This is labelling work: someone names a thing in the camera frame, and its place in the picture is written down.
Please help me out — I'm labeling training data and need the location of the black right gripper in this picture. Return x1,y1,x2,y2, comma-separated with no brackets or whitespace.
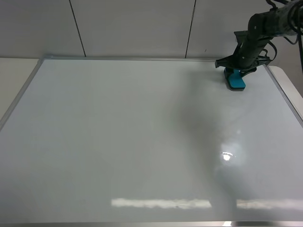
224,31,270,77

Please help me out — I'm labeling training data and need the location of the teal whiteboard eraser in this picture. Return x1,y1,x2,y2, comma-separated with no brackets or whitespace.
224,69,246,91

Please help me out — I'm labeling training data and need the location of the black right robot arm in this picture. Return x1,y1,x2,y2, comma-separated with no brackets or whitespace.
215,0,303,76

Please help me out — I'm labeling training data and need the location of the white framed whiteboard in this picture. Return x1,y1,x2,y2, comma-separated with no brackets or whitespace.
0,58,303,226

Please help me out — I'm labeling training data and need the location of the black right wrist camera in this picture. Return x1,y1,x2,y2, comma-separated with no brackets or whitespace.
214,55,271,70

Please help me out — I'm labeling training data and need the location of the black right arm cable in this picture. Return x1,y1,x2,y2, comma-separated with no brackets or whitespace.
261,0,303,71

